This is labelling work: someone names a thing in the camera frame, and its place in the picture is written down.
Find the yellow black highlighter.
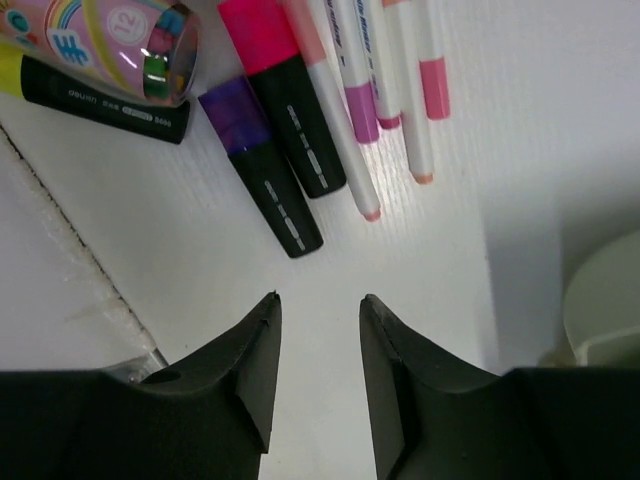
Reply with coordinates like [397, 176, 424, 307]
[1, 44, 191, 145]

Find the white pen pink tip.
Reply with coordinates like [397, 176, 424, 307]
[281, 0, 381, 222]

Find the white pen magenta cap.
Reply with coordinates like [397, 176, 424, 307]
[324, 0, 401, 144]

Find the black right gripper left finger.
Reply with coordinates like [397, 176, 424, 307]
[1, 293, 281, 479]

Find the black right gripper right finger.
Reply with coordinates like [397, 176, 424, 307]
[359, 295, 639, 479]

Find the green drawer with gold knob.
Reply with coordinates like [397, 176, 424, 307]
[539, 232, 639, 369]

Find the white pen orange band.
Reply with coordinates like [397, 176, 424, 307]
[382, 1, 451, 185]

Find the pink capped clip tube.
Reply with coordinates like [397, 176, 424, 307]
[1, 0, 201, 107]

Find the pink black highlighter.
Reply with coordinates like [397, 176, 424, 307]
[217, 0, 346, 199]

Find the purple black highlighter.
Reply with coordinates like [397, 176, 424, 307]
[198, 76, 324, 259]

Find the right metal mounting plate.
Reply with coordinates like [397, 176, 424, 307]
[105, 349, 169, 383]

